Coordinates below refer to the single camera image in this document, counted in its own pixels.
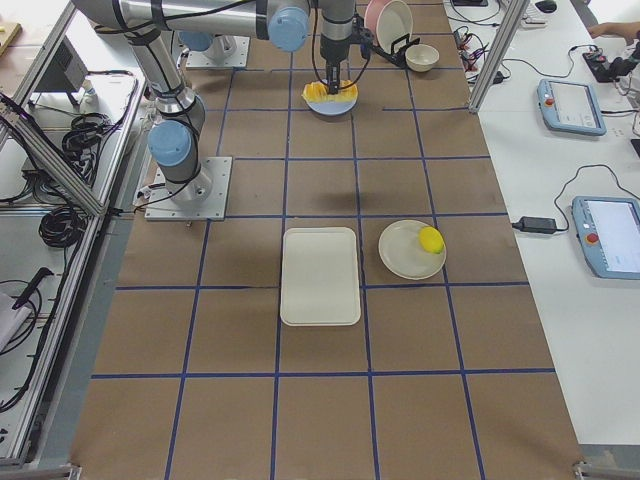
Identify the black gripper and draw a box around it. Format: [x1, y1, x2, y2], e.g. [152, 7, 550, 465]
[320, 42, 348, 95]

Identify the far teach pendant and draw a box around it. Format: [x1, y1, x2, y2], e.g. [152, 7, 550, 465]
[537, 78, 607, 136]

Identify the pink plate in rack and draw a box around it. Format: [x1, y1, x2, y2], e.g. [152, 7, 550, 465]
[364, 0, 388, 32]

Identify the cream bowl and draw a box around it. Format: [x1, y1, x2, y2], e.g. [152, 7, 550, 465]
[405, 43, 440, 73]

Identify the black dish rack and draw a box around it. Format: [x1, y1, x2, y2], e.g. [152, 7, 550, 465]
[372, 34, 420, 69]

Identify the black power adapter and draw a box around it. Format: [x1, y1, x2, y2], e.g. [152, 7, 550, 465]
[511, 216, 558, 234]

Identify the blue plate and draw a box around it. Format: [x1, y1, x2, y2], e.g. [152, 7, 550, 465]
[306, 99, 357, 117]

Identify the cream plate in rack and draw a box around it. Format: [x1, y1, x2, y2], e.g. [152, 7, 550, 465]
[376, 0, 413, 53]

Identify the white rectangular tray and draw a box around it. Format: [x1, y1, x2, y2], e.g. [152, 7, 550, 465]
[280, 227, 361, 327]

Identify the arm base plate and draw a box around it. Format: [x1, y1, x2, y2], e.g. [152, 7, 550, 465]
[144, 157, 233, 221]
[179, 31, 250, 70]

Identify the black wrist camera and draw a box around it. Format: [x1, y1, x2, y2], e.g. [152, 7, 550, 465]
[353, 14, 374, 60]

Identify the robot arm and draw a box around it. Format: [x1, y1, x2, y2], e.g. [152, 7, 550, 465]
[74, 1, 357, 217]
[178, 31, 237, 63]

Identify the white round plate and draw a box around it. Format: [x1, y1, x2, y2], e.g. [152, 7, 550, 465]
[378, 220, 447, 280]

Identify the near teach pendant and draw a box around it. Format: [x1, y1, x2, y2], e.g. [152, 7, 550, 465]
[571, 196, 639, 280]

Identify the yellow lemon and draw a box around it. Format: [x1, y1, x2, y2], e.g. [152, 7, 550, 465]
[418, 226, 445, 255]

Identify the teach pendant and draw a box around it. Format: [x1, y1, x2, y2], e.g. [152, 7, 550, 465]
[537, 78, 607, 136]
[571, 196, 639, 280]

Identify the aluminium frame post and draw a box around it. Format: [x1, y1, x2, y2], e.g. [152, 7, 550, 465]
[468, 0, 528, 114]

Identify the orange striped bread roll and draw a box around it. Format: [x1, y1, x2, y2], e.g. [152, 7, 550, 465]
[302, 81, 358, 103]

